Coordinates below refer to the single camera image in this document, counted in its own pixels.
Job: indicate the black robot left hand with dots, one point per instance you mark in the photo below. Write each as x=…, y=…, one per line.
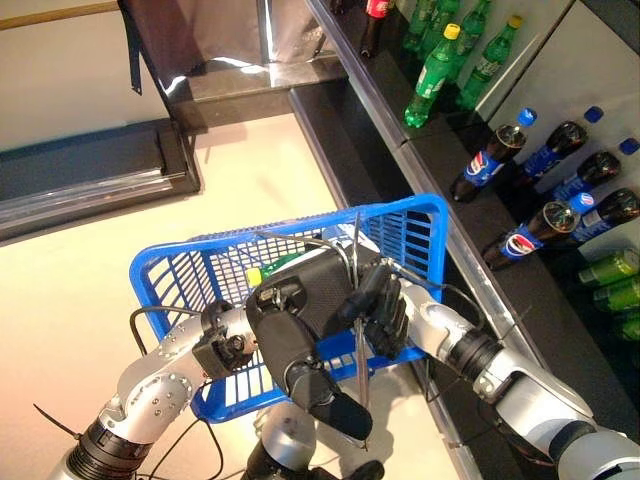
x=325, y=295

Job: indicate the blue plastic shopping basket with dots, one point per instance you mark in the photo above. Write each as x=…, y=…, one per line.
x=440, y=250

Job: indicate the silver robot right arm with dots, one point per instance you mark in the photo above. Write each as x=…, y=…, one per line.
x=525, y=395

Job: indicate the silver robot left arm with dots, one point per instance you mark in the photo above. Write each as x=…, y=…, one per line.
x=150, y=395

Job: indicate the silver robot left leg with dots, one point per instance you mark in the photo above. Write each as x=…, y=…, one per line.
x=285, y=440

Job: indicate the black store shelf unit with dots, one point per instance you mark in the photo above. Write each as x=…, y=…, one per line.
x=435, y=150

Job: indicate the black robot right foot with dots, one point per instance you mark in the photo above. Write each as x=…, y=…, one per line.
x=367, y=472

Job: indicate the cola bottle red label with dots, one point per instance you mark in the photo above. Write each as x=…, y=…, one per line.
x=375, y=25

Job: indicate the dark glass display counter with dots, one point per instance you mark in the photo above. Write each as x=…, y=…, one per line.
x=75, y=175

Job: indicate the brown reflective stand panel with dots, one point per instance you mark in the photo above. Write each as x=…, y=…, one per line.
x=200, y=35

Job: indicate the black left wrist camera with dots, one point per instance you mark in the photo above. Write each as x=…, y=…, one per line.
x=220, y=355

